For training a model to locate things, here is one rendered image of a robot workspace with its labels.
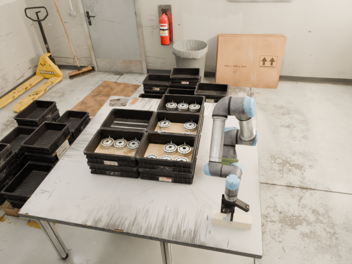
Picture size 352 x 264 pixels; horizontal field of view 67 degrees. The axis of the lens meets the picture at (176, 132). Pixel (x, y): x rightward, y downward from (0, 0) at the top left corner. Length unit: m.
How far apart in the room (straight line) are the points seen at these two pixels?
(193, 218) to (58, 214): 0.89
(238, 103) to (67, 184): 1.37
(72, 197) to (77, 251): 0.72
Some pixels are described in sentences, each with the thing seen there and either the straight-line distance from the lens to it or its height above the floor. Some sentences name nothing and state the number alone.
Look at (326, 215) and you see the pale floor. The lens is 2.94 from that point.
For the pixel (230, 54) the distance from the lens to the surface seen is 4.60.
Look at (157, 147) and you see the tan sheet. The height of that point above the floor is 0.83.
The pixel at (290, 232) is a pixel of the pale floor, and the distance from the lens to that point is 2.71.
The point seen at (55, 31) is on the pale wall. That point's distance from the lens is 5.75.
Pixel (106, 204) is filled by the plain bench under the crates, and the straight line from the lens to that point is 1.94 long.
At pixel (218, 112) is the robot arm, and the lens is 1.59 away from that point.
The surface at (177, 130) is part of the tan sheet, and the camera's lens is 2.23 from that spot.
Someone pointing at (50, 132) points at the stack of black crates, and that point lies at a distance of 3.17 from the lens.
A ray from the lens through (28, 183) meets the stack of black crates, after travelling 3.00.
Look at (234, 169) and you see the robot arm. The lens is 1.56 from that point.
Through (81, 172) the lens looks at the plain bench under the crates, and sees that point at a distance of 2.22.
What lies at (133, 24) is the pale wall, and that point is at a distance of 4.94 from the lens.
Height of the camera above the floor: 2.18
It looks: 37 degrees down
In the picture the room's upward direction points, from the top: 3 degrees counter-clockwise
